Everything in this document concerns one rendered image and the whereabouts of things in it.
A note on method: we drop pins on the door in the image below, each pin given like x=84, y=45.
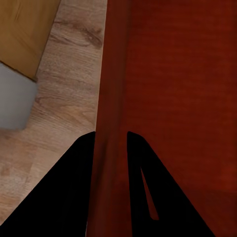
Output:
x=24, y=29

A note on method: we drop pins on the storage box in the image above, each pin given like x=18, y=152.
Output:
x=169, y=74

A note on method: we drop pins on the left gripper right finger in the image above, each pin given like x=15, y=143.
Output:
x=177, y=216

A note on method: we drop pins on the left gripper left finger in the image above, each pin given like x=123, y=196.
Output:
x=58, y=205

